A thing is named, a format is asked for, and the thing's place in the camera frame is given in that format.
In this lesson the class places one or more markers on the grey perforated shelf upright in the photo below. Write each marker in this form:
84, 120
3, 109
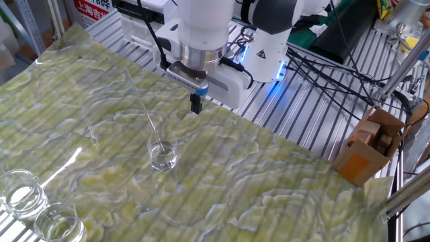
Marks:
30, 27

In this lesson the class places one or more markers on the crumpled white paper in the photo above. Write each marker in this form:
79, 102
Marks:
318, 29

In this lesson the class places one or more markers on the large glass beaker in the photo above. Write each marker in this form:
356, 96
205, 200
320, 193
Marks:
23, 201
58, 228

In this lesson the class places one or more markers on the dark green cutting mat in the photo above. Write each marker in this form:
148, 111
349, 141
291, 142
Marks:
302, 37

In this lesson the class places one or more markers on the wooden block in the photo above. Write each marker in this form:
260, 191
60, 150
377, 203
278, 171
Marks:
384, 141
369, 127
363, 137

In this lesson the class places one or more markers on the brown cardboard box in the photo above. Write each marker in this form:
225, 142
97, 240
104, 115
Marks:
359, 164

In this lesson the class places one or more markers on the aluminium pole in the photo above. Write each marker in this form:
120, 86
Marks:
408, 195
403, 69

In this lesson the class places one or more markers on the clear glass stirring rod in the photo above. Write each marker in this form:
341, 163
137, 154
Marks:
143, 110

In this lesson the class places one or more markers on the black foam roll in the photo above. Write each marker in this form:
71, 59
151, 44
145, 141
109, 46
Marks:
339, 37

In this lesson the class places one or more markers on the silver second robot arm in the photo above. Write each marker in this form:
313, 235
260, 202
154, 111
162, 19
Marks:
410, 11

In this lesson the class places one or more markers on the green marble pattern mat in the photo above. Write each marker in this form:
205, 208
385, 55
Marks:
235, 185

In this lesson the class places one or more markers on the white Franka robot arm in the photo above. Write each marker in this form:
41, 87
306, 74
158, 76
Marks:
205, 20

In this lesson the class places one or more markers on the red white sign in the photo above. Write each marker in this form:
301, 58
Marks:
89, 10

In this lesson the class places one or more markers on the yellow cap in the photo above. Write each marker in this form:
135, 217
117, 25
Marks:
410, 43

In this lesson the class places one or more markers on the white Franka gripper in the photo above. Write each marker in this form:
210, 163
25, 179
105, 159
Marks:
231, 94

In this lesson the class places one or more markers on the grey wrist device blue cap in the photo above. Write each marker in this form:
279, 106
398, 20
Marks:
184, 79

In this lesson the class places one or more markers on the yellow green snack bag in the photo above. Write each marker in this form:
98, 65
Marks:
384, 8

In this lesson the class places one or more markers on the small glass beaker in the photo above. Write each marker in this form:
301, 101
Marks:
163, 161

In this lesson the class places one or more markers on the thin metal pole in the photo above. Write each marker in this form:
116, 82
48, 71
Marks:
55, 20

